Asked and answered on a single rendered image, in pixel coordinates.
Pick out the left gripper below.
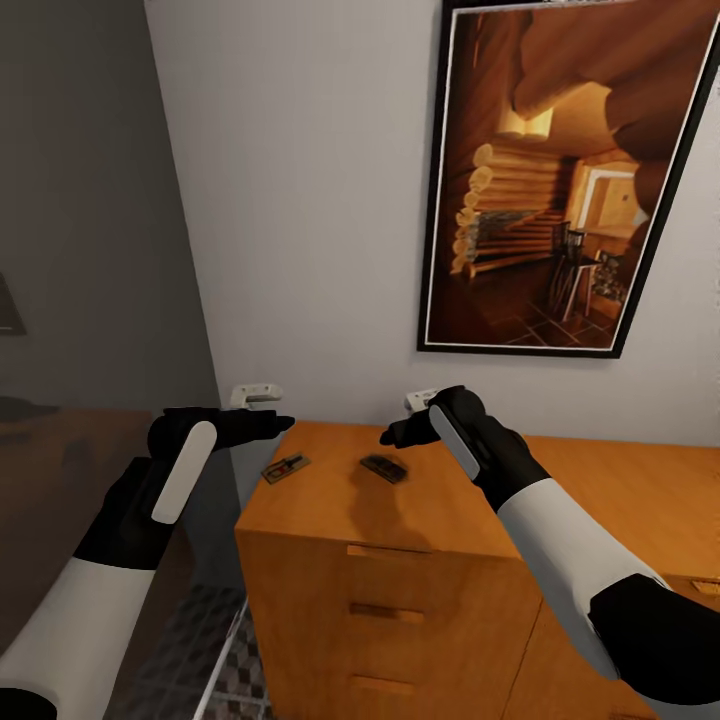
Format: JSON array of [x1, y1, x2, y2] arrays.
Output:
[[228, 409, 295, 446]]

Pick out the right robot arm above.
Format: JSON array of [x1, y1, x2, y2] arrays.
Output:
[[380, 385, 720, 720]]

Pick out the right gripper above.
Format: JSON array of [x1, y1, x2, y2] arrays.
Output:
[[380, 411, 436, 449]]

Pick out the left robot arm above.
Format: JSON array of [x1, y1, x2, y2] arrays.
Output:
[[0, 384, 295, 720]]

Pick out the mousetrap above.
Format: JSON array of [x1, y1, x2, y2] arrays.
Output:
[[360, 453, 408, 486], [261, 452, 311, 483]]

